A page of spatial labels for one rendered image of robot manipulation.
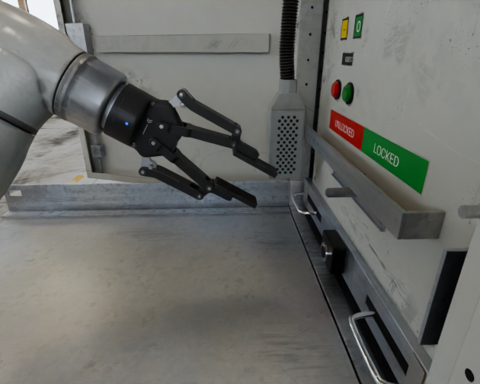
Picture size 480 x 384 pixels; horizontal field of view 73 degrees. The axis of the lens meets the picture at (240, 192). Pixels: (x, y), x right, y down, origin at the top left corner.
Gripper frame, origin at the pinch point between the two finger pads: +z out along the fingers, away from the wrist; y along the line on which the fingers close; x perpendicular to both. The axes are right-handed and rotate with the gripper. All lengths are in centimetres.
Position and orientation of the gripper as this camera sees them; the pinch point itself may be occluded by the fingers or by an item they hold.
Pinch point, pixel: (247, 177)
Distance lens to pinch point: 48.1
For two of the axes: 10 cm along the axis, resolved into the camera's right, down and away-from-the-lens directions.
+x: 0.4, 4.0, -9.2
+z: 8.6, 4.5, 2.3
